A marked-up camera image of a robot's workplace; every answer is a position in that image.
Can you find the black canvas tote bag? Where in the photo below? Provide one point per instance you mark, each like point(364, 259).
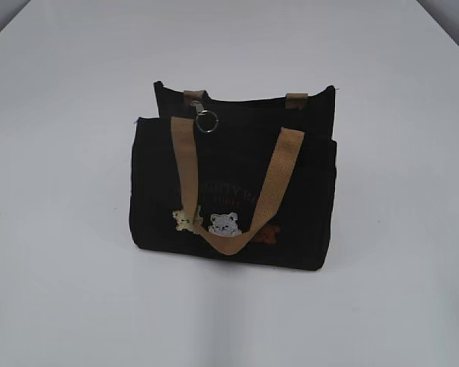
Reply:
point(207, 169)

